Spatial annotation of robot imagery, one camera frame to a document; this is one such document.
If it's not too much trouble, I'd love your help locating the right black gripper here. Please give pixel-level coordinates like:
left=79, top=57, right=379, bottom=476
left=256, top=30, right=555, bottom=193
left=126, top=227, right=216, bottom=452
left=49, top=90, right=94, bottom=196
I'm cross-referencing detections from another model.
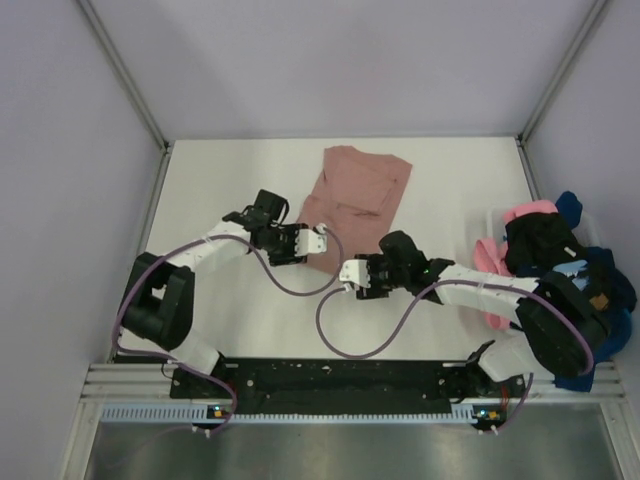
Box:
left=357, top=254, right=410, bottom=298

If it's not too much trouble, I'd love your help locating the dusty pink t shirt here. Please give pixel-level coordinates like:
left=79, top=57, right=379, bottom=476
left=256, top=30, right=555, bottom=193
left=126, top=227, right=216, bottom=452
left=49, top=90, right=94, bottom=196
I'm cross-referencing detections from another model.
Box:
left=298, top=146, right=412, bottom=275

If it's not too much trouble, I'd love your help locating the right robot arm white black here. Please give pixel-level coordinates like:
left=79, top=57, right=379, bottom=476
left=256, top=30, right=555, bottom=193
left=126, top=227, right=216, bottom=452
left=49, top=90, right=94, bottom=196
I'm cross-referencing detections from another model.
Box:
left=339, top=231, right=611, bottom=396

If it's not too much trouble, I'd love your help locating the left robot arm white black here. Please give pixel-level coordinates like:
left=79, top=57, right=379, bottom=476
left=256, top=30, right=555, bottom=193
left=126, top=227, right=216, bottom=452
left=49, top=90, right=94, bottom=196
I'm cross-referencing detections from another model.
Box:
left=113, top=189, right=315, bottom=397

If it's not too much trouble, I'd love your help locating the bright pink t shirt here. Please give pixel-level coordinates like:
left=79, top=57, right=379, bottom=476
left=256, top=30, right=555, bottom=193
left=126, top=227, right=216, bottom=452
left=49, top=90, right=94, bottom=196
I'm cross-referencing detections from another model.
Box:
left=473, top=198, right=559, bottom=331

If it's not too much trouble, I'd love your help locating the black t shirt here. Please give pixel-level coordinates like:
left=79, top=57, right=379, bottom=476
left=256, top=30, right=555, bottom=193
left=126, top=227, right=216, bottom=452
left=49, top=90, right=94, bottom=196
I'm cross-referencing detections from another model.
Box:
left=505, top=213, right=587, bottom=277

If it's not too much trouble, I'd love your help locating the white plastic bin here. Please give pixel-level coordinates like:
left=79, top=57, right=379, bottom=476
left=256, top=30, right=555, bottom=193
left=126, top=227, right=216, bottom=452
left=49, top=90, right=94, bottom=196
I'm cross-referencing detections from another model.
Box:
left=486, top=207, right=602, bottom=247

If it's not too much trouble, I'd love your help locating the navy blue t shirt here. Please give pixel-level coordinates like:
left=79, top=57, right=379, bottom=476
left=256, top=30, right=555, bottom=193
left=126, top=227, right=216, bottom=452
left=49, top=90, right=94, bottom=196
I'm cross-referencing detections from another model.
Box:
left=539, top=191, right=638, bottom=364

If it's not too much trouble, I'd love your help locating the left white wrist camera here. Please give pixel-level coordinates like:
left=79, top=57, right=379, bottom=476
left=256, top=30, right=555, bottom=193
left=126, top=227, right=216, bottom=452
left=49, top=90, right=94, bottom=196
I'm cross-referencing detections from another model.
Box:
left=294, top=223, right=328, bottom=257

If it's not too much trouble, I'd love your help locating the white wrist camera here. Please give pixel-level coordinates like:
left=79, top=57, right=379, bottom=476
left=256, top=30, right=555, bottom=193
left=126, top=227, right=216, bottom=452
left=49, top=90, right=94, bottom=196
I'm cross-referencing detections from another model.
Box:
left=294, top=223, right=328, bottom=257
left=338, top=259, right=370, bottom=290

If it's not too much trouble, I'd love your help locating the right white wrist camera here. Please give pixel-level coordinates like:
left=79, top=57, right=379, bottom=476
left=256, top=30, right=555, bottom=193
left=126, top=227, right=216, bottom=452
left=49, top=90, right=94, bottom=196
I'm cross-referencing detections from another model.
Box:
left=338, top=259, right=370, bottom=290

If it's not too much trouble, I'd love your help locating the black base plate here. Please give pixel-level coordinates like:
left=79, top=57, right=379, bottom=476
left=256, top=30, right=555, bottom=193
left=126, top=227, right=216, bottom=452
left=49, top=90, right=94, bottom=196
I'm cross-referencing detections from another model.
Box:
left=169, top=356, right=529, bottom=417

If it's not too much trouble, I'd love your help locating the aluminium frame rail right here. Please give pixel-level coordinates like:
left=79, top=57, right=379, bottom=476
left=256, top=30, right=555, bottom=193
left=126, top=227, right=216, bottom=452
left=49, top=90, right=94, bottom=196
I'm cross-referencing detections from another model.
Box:
left=517, top=0, right=612, bottom=144

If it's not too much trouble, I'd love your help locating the aluminium frame rail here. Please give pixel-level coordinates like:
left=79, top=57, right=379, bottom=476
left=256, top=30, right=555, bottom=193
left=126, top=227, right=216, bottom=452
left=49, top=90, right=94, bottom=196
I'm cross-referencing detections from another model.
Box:
left=74, top=0, right=172, bottom=151
left=517, top=0, right=612, bottom=144

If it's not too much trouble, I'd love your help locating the light blue cable duct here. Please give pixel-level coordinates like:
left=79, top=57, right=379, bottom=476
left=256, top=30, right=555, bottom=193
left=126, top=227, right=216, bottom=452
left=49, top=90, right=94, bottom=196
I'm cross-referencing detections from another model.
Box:
left=100, top=403, right=501, bottom=425

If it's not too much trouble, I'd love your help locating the aluminium frame rail left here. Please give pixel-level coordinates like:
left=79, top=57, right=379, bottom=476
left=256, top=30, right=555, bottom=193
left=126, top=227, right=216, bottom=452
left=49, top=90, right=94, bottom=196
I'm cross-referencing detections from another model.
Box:
left=74, top=0, right=172, bottom=151

